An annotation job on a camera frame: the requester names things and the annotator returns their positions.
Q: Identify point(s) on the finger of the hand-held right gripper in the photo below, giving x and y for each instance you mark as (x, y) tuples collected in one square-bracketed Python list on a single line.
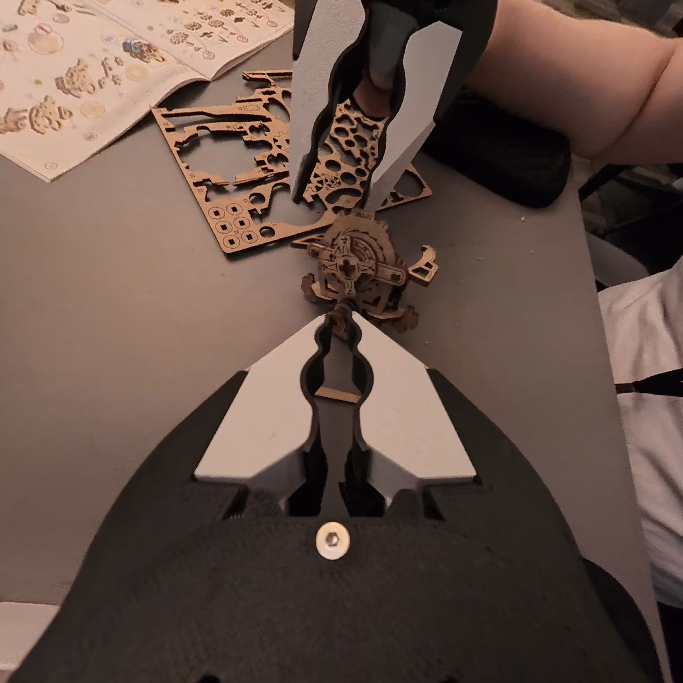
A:
[(320, 48), (427, 80)]

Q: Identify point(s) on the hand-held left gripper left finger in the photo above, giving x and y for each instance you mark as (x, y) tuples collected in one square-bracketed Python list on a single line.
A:
[(256, 427)]

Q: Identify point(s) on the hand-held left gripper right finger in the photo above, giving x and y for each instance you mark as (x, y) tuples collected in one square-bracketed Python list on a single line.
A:
[(411, 427)]

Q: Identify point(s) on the assembled wooden gear model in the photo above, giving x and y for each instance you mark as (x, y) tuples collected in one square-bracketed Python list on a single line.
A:
[(352, 267)]

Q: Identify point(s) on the laser-cut wooden parts sheet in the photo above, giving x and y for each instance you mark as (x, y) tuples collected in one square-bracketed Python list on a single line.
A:
[(293, 227)]

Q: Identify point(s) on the person's right forearm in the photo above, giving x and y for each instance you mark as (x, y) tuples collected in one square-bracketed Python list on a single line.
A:
[(576, 80)]

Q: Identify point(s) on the person's right hand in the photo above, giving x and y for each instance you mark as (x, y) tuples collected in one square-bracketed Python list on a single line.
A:
[(376, 98)]

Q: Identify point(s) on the thin wooden stick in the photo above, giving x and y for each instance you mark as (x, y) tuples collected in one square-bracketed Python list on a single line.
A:
[(336, 394)]

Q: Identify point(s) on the black pouch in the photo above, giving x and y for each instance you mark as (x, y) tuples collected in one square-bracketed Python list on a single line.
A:
[(507, 160)]

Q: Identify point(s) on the instruction booklet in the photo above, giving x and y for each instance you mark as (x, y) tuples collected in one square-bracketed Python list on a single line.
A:
[(106, 106)]

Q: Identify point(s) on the person's white shirt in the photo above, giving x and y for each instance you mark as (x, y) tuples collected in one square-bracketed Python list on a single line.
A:
[(656, 453)]

